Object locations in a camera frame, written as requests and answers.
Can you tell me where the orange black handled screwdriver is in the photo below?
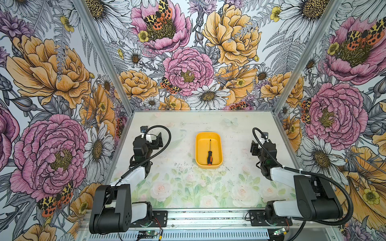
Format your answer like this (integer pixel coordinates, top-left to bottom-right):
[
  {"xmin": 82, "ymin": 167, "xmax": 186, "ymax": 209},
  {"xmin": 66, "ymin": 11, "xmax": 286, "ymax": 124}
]
[{"xmin": 207, "ymin": 139, "xmax": 213, "ymax": 165}]

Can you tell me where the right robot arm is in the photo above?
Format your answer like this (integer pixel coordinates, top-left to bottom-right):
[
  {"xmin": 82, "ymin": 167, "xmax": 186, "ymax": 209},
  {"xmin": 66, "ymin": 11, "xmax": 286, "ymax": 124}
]
[{"xmin": 250, "ymin": 141, "xmax": 351, "ymax": 226}]

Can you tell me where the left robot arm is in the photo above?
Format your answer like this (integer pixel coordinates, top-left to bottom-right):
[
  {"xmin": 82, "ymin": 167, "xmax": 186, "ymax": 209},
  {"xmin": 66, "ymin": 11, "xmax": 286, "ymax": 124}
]
[{"xmin": 89, "ymin": 133, "xmax": 163, "ymax": 235}]

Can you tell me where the yellow plastic bin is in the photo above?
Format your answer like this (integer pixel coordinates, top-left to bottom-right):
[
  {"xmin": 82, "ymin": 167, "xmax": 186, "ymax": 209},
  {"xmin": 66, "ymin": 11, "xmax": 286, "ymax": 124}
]
[{"xmin": 195, "ymin": 132, "xmax": 223, "ymax": 169}]

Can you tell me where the right green circuit board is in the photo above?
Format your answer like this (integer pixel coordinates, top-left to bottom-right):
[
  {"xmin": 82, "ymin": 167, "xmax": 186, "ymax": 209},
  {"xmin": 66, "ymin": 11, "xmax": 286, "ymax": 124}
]
[{"xmin": 273, "ymin": 228, "xmax": 286, "ymax": 236}]

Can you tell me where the green circuit board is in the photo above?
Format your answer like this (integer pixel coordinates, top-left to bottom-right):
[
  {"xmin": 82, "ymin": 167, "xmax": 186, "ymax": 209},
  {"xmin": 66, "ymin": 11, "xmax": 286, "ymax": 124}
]
[
  {"xmin": 273, "ymin": 228, "xmax": 286, "ymax": 236},
  {"xmin": 137, "ymin": 231, "xmax": 160, "ymax": 240}
]

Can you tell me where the left green circuit board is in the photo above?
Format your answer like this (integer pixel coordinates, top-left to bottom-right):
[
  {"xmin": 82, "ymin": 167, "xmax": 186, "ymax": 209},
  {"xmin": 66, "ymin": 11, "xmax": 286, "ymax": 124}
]
[{"xmin": 137, "ymin": 231, "xmax": 160, "ymax": 240}]

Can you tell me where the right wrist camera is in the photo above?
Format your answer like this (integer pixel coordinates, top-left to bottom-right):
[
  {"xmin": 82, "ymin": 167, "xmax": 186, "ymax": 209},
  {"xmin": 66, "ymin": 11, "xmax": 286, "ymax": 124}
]
[{"xmin": 261, "ymin": 132, "xmax": 268, "ymax": 140}]

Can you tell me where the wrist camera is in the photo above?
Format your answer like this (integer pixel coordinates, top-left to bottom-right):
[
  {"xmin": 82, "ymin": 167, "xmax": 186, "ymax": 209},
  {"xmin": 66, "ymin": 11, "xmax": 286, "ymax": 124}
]
[
  {"xmin": 140, "ymin": 126, "xmax": 149, "ymax": 134},
  {"xmin": 261, "ymin": 132, "xmax": 268, "ymax": 140}
]

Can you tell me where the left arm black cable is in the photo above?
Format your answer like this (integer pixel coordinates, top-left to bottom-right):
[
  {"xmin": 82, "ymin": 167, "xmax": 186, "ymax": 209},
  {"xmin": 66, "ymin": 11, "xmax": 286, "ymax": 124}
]
[{"xmin": 99, "ymin": 125, "xmax": 172, "ymax": 211}]

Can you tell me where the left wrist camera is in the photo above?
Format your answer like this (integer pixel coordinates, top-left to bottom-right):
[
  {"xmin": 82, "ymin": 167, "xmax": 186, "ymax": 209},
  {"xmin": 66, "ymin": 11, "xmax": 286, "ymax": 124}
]
[{"xmin": 140, "ymin": 126, "xmax": 149, "ymax": 134}]

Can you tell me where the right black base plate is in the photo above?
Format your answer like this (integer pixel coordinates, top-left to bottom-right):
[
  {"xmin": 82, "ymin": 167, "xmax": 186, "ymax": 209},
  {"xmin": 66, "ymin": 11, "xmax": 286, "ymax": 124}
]
[{"xmin": 245, "ymin": 209, "xmax": 293, "ymax": 227}]

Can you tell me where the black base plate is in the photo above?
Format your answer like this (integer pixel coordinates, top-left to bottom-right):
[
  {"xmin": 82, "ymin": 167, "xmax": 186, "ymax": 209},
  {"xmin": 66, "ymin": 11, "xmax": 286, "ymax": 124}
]
[
  {"xmin": 130, "ymin": 210, "xmax": 168, "ymax": 228},
  {"xmin": 245, "ymin": 209, "xmax": 293, "ymax": 227}
]

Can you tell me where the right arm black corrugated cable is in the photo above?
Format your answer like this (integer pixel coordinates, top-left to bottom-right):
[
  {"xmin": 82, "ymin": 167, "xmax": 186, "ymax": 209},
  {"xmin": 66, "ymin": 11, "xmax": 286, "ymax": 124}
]
[{"xmin": 252, "ymin": 127, "xmax": 354, "ymax": 227}]

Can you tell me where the aluminium mounting rail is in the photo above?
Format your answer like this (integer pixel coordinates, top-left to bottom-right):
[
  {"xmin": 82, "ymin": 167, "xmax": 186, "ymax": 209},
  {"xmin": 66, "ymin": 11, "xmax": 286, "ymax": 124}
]
[{"xmin": 76, "ymin": 207, "xmax": 341, "ymax": 233}]

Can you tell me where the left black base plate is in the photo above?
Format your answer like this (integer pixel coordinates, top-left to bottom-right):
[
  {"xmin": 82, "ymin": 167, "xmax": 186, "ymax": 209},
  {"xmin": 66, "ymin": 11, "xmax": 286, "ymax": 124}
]
[{"xmin": 130, "ymin": 210, "xmax": 168, "ymax": 228}]

